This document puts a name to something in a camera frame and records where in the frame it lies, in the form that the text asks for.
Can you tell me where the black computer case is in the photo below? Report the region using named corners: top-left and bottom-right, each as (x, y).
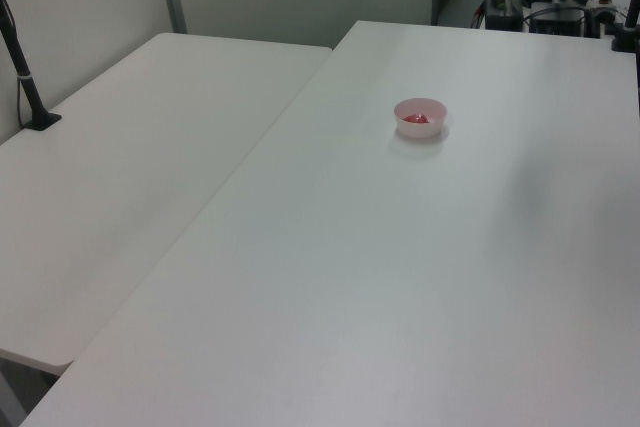
top-left (528, 5), bottom-right (587, 38)

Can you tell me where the black equipment box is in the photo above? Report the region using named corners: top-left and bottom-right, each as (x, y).
top-left (483, 0), bottom-right (527, 32)

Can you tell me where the black camera stand with base plate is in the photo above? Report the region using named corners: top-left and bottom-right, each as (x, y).
top-left (0, 0), bottom-right (63, 133)

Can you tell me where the grey cable on stand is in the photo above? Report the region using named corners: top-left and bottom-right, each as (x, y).
top-left (14, 74), bottom-right (27, 129)

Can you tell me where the black camera stand with clamp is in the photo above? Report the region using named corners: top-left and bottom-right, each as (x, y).
top-left (610, 0), bottom-right (640, 54)

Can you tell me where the pink plastic bowl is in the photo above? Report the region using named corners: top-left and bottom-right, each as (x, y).
top-left (393, 97), bottom-right (448, 140)

